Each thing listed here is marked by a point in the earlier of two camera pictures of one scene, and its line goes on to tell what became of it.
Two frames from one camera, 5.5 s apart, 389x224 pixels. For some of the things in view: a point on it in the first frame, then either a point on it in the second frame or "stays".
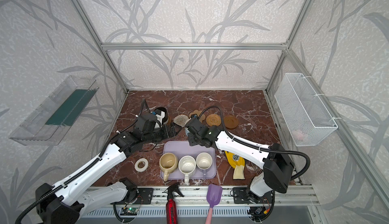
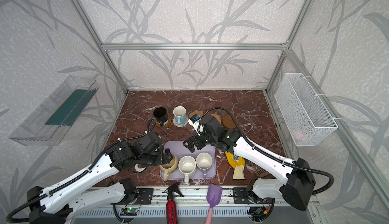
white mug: (187, 165) stays
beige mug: (168, 162) stays
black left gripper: (167, 131) → (165, 157)
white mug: (204, 161) stays
